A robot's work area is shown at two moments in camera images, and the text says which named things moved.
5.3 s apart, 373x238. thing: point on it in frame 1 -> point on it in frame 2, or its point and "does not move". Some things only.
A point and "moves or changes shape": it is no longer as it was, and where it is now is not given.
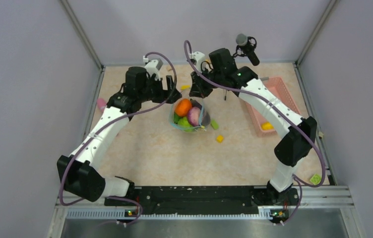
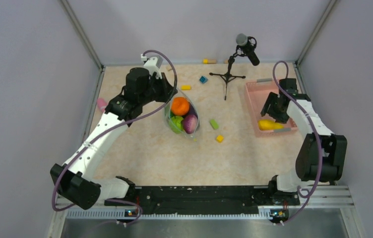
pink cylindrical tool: (101, 103) does not move
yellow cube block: (219, 139) does not move
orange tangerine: (182, 107) does not move
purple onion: (193, 115) -> (190, 123)
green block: (214, 125) does not move
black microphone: (246, 47) does not move
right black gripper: (197, 89) -> (268, 109)
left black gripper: (163, 93) does not move
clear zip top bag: (189, 115) moves or changes shape
